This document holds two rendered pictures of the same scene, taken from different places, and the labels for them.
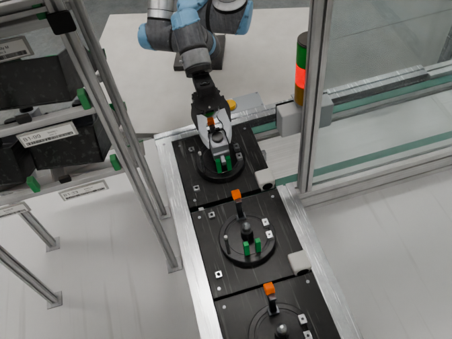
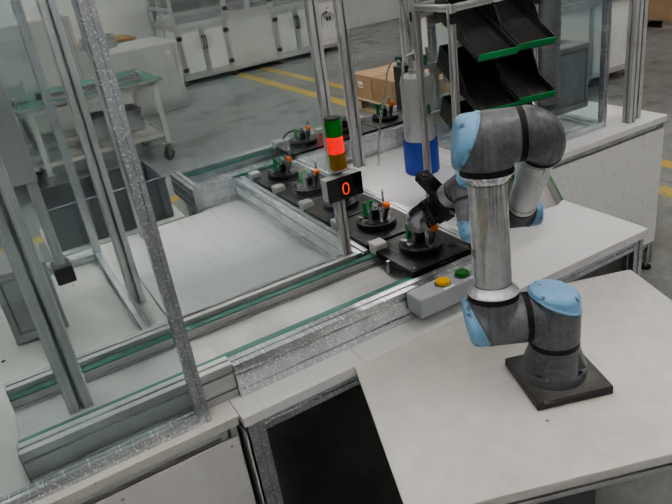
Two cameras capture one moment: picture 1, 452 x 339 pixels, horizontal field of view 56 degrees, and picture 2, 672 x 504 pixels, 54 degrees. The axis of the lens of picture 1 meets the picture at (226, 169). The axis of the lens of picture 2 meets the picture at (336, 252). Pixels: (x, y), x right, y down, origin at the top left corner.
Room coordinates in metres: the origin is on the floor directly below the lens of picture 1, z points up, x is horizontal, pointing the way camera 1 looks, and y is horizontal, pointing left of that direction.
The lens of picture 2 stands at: (2.42, -0.83, 1.90)
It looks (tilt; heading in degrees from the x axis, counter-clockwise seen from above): 26 degrees down; 162
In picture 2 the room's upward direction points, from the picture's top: 9 degrees counter-clockwise
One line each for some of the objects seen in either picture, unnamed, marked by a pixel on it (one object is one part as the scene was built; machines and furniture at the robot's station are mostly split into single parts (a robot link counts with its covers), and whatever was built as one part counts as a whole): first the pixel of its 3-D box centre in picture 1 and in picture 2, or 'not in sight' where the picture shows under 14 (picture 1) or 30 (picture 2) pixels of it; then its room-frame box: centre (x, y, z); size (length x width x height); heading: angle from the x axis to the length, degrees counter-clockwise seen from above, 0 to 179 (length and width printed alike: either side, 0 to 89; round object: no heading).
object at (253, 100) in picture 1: (230, 112); (443, 292); (0.97, -0.04, 0.93); 0.21 x 0.07 x 0.06; 98
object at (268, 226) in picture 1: (247, 231); (375, 212); (0.49, -0.03, 1.01); 0.24 x 0.24 x 0.13; 8
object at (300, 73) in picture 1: (307, 71); (335, 144); (0.66, -0.19, 1.33); 0.05 x 0.05 x 0.05
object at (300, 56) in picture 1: (309, 52); (333, 127); (0.66, -0.19, 1.38); 0.05 x 0.05 x 0.05
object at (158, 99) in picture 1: (200, 66); (544, 371); (1.32, 0.03, 0.84); 0.90 x 0.70 x 0.03; 78
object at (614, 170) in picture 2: not in sight; (534, 209); (-0.24, 1.19, 0.43); 1.11 x 0.68 x 0.86; 98
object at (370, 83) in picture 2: not in sight; (413, 89); (-4.04, 2.46, 0.20); 1.20 x 0.80 x 0.41; 8
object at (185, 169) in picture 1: (221, 164); (421, 249); (0.75, 0.01, 0.96); 0.24 x 0.24 x 0.02; 8
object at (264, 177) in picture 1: (264, 179); (378, 246); (0.66, -0.10, 0.97); 0.05 x 0.05 x 0.04; 8
